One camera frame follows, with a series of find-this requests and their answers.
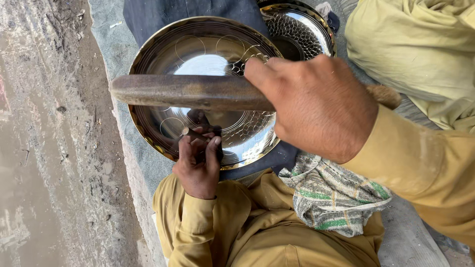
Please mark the person's left hand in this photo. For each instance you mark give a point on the person's left hand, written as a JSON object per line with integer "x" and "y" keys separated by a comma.
{"x": 196, "y": 174}

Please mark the person's right hand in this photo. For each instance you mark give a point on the person's right hand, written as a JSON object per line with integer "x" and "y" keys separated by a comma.
{"x": 319, "y": 107}

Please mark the person's right fingers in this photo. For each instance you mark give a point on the person's right fingers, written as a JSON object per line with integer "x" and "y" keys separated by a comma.
{"x": 261, "y": 79}

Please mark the worn brown hammer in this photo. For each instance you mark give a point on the worn brown hammer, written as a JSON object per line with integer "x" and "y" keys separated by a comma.
{"x": 185, "y": 91}

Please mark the small metal punch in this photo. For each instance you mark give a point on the small metal punch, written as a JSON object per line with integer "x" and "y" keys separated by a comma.
{"x": 193, "y": 134}

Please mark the large engraved steel plate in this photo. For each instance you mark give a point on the large engraved steel plate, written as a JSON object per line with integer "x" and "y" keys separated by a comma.
{"x": 207, "y": 52}

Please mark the scale-patterned steel plate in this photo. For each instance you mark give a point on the scale-patterned steel plate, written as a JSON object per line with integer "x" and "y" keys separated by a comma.
{"x": 297, "y": 29}

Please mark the small white and blue rag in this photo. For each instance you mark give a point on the small white and blue rag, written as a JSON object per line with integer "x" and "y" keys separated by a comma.
{"x": 328, "y": 15}

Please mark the dark blue cloth pad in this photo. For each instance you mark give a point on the dark blue cloth pad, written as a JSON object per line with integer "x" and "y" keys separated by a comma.
{"x": 159, "y": 18}

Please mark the striped green grey cloth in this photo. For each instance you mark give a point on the striped green grey cloth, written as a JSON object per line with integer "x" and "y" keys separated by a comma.
{"x": 330, "y": 193}

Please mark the person's left leg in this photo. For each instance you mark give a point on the person's left leg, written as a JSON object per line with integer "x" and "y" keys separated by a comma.
{"x": 267, "y": 230}

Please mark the person's leg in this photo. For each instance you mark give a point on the person's leg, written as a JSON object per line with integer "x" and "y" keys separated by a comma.
{"x": 267, "y": 230}
{"x": 415, "y": 48}

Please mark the grey floor mat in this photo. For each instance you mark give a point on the grey floor mat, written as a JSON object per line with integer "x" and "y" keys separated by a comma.
{"x": 111, "y": 55}

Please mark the white paper scrap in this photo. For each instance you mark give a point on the white paper scrap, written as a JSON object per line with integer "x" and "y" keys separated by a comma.
{"x": 115, "y": 24}

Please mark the person's right leg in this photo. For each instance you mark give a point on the person's right leg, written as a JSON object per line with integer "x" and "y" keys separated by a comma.
{"x": 415, "y": 48}

